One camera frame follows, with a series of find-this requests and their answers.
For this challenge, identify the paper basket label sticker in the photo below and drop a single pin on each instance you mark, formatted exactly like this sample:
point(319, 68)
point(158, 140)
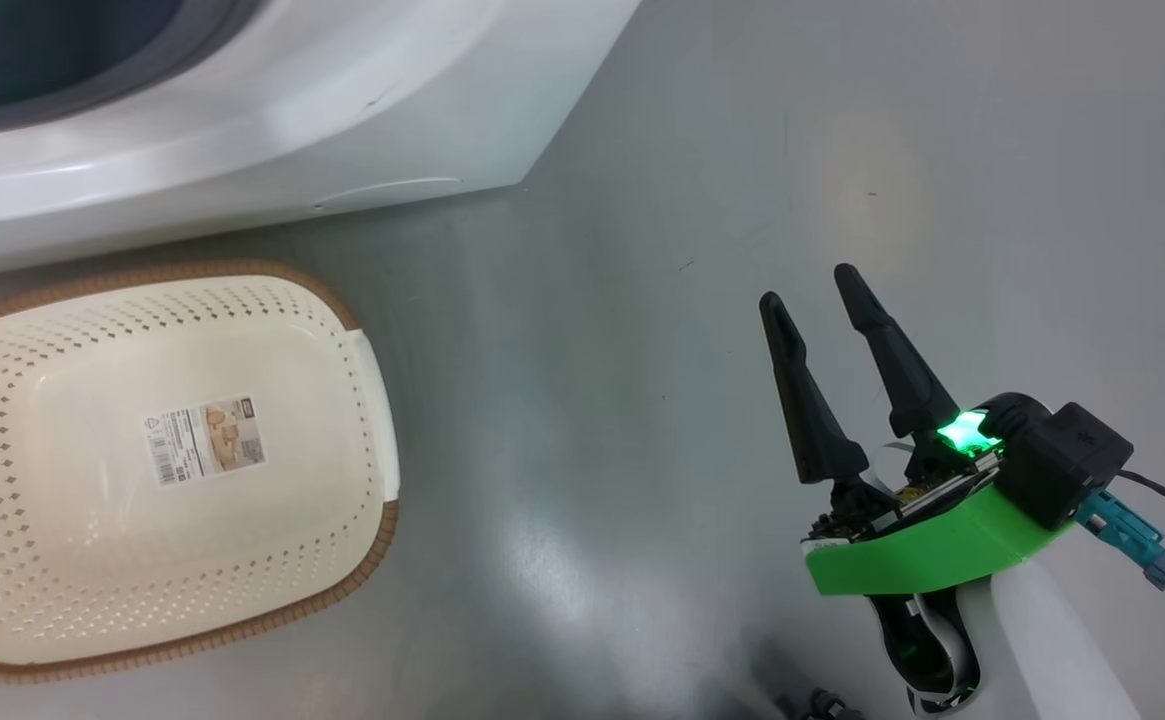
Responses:
point(207, 440)

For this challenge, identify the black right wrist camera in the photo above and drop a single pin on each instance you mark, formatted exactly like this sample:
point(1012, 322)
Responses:
point(1062, 460)

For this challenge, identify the teal right camera connector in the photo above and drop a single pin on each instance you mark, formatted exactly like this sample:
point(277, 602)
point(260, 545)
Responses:
point(1132, 535)

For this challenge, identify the cream perforated laundry basket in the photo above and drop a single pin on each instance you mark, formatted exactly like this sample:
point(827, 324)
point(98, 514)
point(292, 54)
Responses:
point(92, 560)

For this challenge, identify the round white filter cover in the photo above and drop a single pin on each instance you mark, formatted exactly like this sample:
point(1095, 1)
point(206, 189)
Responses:
point(392, 195)

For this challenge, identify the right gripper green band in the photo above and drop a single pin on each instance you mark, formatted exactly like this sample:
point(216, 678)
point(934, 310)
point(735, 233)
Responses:
point(922, 555)

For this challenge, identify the white front-load washing machine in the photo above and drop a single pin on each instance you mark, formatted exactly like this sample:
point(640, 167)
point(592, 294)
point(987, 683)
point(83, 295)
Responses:
point(242, 100)

